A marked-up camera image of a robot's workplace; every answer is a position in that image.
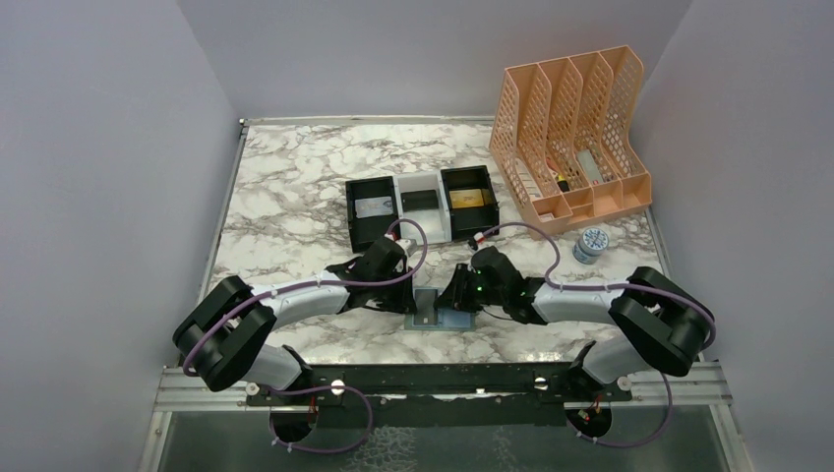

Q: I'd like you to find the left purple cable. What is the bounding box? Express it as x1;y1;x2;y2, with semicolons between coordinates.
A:
182;217;430;456

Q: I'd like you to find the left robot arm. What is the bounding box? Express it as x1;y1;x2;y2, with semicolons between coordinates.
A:
172;234;417;404

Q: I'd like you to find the black tray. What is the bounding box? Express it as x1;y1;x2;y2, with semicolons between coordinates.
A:
345;176;399;254
441;165;500;241

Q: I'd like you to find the black tray left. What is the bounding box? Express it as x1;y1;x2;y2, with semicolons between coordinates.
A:
345;176;399;254

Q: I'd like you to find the yellow marker in organizer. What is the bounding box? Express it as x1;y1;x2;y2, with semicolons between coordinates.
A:
553;172;570;193

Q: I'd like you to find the grey item in organizer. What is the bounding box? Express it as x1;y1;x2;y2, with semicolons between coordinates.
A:
576;149;606;185

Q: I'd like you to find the gold card in tray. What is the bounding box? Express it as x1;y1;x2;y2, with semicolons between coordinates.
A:
449;189;492;209

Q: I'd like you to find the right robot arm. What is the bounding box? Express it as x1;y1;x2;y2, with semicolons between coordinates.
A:
435;247;716;400

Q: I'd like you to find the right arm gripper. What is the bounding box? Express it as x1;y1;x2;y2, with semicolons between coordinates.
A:
435;262;506;313

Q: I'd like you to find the black mounting rail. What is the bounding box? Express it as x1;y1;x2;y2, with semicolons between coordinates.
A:
286;362;632;403

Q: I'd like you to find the purple cable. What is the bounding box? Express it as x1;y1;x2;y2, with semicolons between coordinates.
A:
468;221;718;450
182;217;430;456

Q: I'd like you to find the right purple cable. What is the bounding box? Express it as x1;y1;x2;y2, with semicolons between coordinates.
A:
468;221;718;450

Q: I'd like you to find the blue white tape roll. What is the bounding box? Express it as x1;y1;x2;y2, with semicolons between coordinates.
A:
572;227;610;265

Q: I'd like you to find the orange file organizer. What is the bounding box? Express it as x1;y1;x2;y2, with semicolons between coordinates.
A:
489;45;653;235

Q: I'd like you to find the white tray middle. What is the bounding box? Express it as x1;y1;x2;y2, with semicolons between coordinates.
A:
393;170;451;244

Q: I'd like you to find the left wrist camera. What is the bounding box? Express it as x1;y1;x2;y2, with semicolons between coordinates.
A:
393;239;418;258

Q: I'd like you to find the green card holder wallet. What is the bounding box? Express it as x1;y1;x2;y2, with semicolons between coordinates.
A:
404;287;475;331

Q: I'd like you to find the black tray right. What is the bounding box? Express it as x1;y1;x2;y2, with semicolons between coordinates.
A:
441;165;500;241

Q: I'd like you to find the black credit card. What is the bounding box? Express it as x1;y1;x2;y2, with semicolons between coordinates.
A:
400;189;441;212
413;288;438;326

